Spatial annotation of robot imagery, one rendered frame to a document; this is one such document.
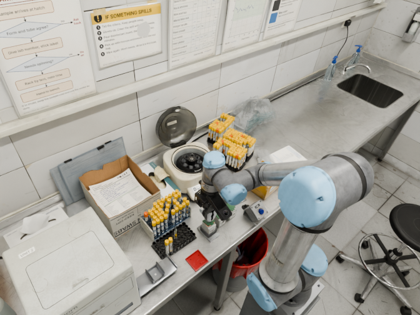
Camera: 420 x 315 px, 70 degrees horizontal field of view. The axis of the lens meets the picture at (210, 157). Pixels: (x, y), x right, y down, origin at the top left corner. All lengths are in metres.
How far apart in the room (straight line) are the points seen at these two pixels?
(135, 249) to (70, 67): 0.74
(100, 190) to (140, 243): 0.31
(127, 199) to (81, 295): 0.57
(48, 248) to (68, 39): 0.68
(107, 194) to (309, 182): 1.02
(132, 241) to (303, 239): 0.81
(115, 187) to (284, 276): 0.88
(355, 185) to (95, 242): 0.74
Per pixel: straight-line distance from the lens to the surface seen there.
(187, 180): 1.39
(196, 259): 1.29
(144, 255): 1.31
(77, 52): 1.21
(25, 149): 1.34
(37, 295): 0.99
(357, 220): 2.85
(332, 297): 2.39
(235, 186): 0.95
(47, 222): 1.41
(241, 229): 1.39
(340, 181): 0.65
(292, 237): 0.75
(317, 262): 1.03
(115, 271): 0.96
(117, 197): 1.42
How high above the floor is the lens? 2.02
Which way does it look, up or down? 43 degrees down
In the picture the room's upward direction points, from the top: 6 degrees clockwise
